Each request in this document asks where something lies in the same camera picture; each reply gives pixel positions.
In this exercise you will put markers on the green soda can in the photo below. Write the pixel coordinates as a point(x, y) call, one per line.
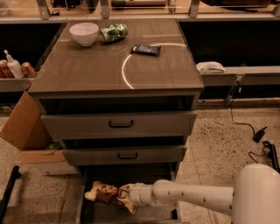
point(113, 33)

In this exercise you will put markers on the red soda can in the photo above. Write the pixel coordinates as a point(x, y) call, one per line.
point(5, 69)
point(29, 70)

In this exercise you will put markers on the drawer with handle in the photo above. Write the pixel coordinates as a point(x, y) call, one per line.
point(125, 155)
point(124, 125)

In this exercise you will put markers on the grey drawer cabinet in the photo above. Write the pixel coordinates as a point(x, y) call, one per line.
point(109, 79)

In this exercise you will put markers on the grey right side shelf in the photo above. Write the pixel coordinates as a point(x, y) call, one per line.
point(246, 75)

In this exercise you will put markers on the open bottom drawer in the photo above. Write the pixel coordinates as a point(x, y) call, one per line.
point(119, 175)

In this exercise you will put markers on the black pole left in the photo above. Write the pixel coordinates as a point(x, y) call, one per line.
point(15, 174)

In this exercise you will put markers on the white pump bottle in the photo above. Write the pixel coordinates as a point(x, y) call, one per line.
point(14, 66)

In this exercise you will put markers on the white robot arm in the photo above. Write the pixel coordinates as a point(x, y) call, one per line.
point(253, 199)

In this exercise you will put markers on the grey left side shelf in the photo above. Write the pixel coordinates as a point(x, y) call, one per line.
point(15, 85)

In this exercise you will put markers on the grey shelf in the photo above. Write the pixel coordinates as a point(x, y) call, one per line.
point(246, 75)
point(15, 85)

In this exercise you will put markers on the folded white cloth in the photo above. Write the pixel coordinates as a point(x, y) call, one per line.
point(210, 67)

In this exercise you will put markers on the white ceramic bowl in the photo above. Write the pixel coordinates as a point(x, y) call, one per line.
point(84, 34)

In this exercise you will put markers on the dark blue snack bar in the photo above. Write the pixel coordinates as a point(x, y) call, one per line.
point(146, 50)

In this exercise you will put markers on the top drawer with handle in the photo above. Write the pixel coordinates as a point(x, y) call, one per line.
point(124, 125)

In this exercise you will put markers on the brown chip bag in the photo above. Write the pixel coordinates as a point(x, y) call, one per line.
point(111, 195)

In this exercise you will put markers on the black stand right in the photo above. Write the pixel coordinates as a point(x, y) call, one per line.
point(273, 157)

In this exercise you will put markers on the middle drawer with handle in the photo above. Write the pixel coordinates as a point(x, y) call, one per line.
point(125, 155)

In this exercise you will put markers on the brown cardboard box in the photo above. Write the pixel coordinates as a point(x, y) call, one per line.
point(26, 132)

